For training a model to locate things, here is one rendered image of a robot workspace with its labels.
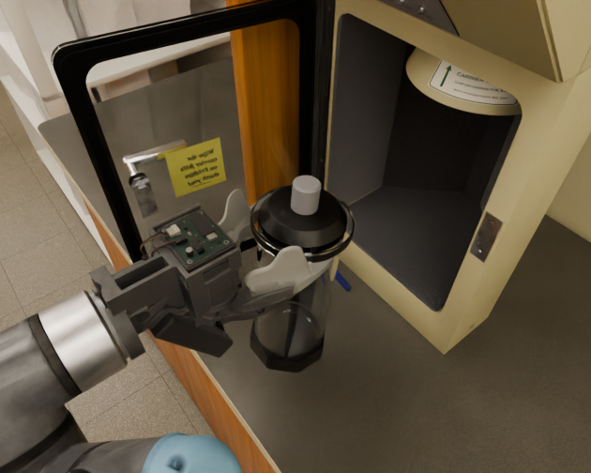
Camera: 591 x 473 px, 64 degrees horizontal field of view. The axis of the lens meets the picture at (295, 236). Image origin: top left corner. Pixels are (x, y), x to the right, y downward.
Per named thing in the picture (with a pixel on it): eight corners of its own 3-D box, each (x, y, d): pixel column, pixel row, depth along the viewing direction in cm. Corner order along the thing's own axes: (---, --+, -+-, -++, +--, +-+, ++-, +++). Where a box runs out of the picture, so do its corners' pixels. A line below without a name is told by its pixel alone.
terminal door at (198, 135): (310, 224, 85) (317, -11, 56) (143, 291, 75) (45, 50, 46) (308, 221, 86) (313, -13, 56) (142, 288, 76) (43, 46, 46)
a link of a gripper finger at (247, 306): (296, 299, 44) (201, 319, 42) (296, 309, 45) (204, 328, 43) (284, 261, 47) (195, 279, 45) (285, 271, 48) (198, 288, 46)
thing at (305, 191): (307, 194, 55) (312, 145, 51) (361, 240, 50) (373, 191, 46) (240, 223, 51) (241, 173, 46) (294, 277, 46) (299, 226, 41)
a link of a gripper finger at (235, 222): (273, 170, 50) (222, 225, 44) (275, 210, 54) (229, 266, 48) (248, 160, 51) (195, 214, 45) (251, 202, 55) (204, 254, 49)
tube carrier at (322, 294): (294, 292, 69) (310, 173, 55) (343, 343, 64) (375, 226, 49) (232, 327, 64) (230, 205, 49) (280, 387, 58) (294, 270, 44)
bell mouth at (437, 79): (467, 27, 65) (478, -15, 61) (588, 81, 56) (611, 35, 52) (375, 68, 58) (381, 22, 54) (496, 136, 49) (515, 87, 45)
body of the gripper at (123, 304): (250, 247, 40) (113, 322, 35) (255, 305, 46) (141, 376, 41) (203, 198, 44) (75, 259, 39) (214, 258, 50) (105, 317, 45)
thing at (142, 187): (159, 215, 64) (150, 183, 60) (143, 221, 63) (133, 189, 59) (155, 205, 65) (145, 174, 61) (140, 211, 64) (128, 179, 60)
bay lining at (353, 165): (419, 160, 93) (468, -37, 67) (536, 237, 80) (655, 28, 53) (325, 215, 83) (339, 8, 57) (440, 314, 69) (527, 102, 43)
